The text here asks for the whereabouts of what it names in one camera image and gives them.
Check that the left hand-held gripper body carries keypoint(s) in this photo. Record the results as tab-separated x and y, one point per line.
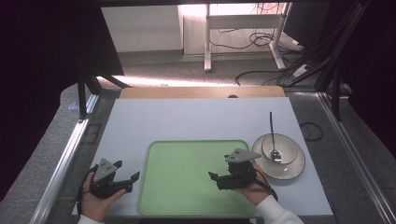
104	174

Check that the person's right hand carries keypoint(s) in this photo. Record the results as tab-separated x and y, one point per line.
260	189

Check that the dark monitor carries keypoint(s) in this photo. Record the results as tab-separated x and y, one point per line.
306	23

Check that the white plate with dark rim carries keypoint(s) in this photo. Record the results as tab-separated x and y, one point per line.
291	172

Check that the dark curtain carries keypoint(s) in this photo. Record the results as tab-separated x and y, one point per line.
376	71
40	77

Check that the light green tray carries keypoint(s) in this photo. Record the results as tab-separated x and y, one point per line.
183	177

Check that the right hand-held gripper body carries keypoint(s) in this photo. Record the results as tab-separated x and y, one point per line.
239	172

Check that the aluminium rail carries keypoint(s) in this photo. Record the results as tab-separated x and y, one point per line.
358	158
65	158

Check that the white desk frame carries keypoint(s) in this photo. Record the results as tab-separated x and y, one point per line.
208	40

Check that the metal spoon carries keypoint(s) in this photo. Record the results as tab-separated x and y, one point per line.
273	140

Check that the white cabinet panel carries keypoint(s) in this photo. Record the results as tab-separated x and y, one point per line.
143	29

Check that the person's left hand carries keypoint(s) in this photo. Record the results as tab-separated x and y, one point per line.
96	207

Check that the black metal stand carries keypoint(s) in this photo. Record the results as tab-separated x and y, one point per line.
336	77
82	93

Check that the white bowl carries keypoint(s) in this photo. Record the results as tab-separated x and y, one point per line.
286	149

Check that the white table cover sheet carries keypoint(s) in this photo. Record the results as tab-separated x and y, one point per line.
193	119

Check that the white power strip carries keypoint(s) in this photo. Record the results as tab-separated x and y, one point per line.
300	70

